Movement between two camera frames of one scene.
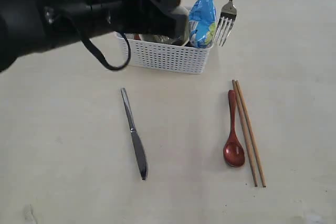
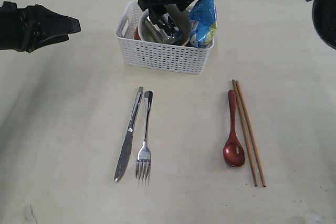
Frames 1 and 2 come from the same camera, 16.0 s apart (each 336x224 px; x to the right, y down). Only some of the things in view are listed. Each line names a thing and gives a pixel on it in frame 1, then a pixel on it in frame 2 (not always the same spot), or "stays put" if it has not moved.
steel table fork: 228,16 → 144,157
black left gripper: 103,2 → 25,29
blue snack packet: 202,20 stays put
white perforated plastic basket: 168,56 stays put
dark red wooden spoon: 233,152 stays put
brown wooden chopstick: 244,133 stays put
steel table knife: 138,144 → 125,151
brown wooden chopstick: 250,132 stays put
